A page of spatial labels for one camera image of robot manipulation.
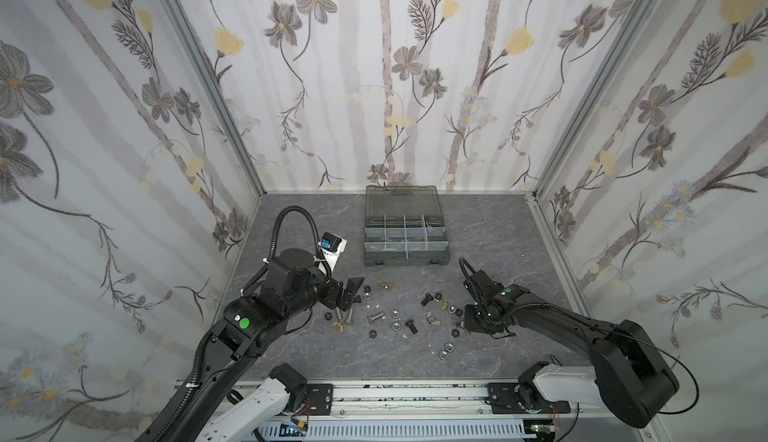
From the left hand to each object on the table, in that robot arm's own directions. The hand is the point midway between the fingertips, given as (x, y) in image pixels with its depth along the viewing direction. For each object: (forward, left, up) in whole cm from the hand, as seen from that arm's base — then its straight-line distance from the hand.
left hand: (343, 263), depth 66 cm
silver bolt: (-2, -7, -29) cm, 30 cm away
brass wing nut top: (+8, -11, -28) cm, 31 cm away
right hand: (-4, -33, -27) cm, 43 cm away
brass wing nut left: (-4, +4, -29) cm, 29 cm away
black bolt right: (+2, -23, -28) cm, 36 cm away
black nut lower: (-7, -7, -30) cm, 31 cm away
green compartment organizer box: (+29, -18, -25) cm, 42 cm away
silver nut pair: (-12, -28, -28) cm, 41 cm away
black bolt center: (-5, -18, -28) cm, 34 cm away
